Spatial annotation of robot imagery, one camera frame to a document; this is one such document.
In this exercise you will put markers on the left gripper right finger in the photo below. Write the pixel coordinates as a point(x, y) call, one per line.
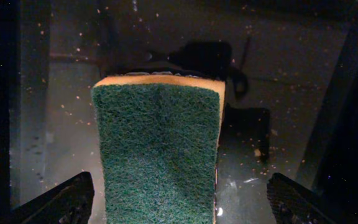
point(291, 203)

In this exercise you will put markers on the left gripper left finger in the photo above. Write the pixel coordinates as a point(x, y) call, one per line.
point(68, 203)

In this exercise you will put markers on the green yellow sponge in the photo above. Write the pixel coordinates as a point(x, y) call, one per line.
point(158, 142)

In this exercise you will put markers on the black rectangular tray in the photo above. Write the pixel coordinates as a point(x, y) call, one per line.
point(290, 104)

